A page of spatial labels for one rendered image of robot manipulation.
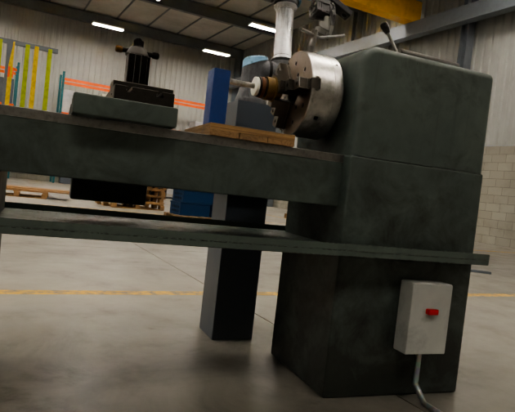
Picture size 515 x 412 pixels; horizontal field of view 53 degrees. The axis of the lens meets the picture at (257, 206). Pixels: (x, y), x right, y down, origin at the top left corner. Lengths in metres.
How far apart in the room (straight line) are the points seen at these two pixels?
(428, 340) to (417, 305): 0.15
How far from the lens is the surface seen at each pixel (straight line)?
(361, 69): 1.91
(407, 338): 1.99
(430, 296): 2.01
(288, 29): 2.64
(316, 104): 1.87
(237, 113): 2.39
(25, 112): 1.64
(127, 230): 1.52
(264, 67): 2.51
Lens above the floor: 0.71
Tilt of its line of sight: 2 degrees down
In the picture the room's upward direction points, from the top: 6 degrees clockwise
